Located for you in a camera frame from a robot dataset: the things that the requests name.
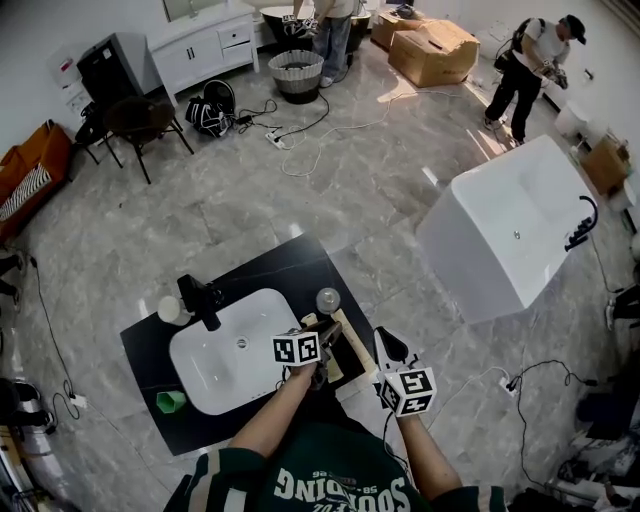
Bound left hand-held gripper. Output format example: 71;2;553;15
272;321;346;391

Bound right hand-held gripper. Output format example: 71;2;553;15
374;325;438;418

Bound white mug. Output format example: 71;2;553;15
157;295;192;327

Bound green cup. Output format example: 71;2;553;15
155;390;189;416

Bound person's right forearm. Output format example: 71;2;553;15
396;412;465;503

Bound person's left forearm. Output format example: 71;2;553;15
227;364;321;459

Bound clear glass bottle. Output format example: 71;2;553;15
315;287;342;316

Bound white sink basin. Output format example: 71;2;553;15
168;288;304;416

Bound dark green printed shirt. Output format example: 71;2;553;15
174;419;506;512

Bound black sink faucet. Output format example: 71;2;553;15
176;273;223;332

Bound black sink cabinet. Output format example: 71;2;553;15
119;233;381;457

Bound black curved bathtub faucet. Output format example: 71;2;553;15
563;194;600;253

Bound black white backpack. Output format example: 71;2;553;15
184;79;236;139

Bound woven laundry basket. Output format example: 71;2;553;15
267;49;325;105

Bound open cardboard box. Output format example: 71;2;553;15
578;135;630;197

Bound black wicker chair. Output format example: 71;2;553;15
102;96;195;185

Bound large cardboard box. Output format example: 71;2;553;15
387;18;482;89

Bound black bathtub white rim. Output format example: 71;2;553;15
259;4;374;54

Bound white vanity cabinet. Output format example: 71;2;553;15
148;5;259;106

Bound black folding chair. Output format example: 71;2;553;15
74;102;126;169

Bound striped cushion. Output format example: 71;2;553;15
0;166;54;223

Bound orange sofa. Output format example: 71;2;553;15
0;122;74;241

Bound black water dispenser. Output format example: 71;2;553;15
75;32;149;109

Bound white appliance red label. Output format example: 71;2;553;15
46;42;85;119

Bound wall mirror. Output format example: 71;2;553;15
162;0;232;24

